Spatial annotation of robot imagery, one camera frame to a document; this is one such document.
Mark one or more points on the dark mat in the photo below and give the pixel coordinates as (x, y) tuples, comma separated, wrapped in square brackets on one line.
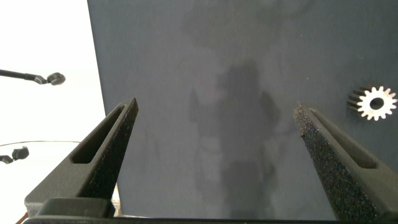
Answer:
[(186, 46)]

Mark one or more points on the black rod with round end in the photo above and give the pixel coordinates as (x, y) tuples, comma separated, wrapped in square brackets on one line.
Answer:
[(20, 153), (56, 78)]

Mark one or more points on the small steel planetary gear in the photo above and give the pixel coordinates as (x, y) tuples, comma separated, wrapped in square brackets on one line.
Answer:
[(387, 105)]

